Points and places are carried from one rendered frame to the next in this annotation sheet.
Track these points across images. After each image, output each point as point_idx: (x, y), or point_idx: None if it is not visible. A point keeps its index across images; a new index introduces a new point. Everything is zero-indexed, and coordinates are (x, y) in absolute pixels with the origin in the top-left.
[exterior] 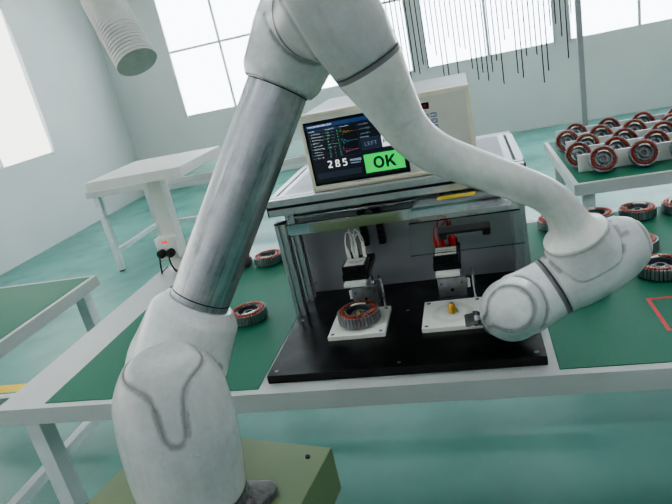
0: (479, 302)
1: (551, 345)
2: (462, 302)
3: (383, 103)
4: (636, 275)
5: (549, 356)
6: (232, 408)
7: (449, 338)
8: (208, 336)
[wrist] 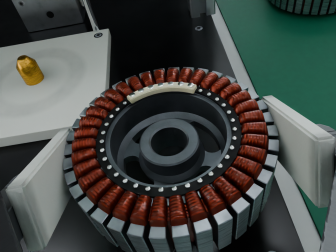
0: (102, 45)
1: (292, 182)
2: (65, 47)
3: None
4: None
5: (301, 242)
6: None
7: (6, 179)
8: None
